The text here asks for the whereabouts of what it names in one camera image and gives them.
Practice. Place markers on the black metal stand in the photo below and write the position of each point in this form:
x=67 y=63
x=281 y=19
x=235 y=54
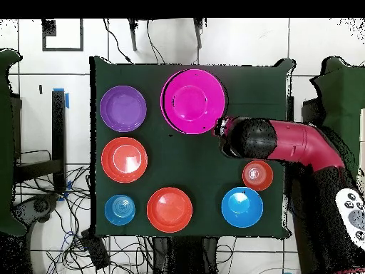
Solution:
x=290 y=108
x=59 y=137

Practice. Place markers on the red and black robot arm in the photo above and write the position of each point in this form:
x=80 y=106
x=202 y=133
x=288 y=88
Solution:
x=299 y=139

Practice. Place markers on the small light blue bowl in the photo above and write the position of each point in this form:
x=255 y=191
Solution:
x=119 y=209

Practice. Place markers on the black square floor frame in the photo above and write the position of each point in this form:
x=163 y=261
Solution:
x=48 y=28

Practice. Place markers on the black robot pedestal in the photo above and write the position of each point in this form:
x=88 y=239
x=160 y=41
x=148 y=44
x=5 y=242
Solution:
x=182 y=257

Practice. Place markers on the green cloth covered table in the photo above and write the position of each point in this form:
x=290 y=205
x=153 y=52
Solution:
x=5 y=142
x=342 y=94

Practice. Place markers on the large pink bowl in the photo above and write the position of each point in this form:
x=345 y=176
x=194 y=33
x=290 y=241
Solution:
x=192 y=101

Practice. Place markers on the small black floor object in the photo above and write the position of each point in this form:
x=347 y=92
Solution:
x=40 y=89

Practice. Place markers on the large blue bowl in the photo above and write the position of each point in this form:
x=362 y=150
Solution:
x=242 y=207

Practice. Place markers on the dark green tablecloth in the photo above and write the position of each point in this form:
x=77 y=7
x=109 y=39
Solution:
x=185 y=159

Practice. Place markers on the blue tape strip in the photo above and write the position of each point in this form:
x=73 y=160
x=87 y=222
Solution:
x=67 y=100

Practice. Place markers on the wide red-orange bowl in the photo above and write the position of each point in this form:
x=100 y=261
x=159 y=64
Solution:
x=124 y=159
x=169 y=209

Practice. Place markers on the wide purple bowl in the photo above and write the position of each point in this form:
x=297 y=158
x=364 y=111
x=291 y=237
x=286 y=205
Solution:
x=123 y=108

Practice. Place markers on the grey stand leg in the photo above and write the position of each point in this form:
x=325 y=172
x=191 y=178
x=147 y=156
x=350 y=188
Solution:
x=198 y=34
x=133 y=37

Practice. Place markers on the small orange bowl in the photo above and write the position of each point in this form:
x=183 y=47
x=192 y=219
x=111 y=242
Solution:
x=257 y=175

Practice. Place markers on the black floor power box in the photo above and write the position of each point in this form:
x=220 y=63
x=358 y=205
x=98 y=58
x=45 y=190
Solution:
x=95 y=251

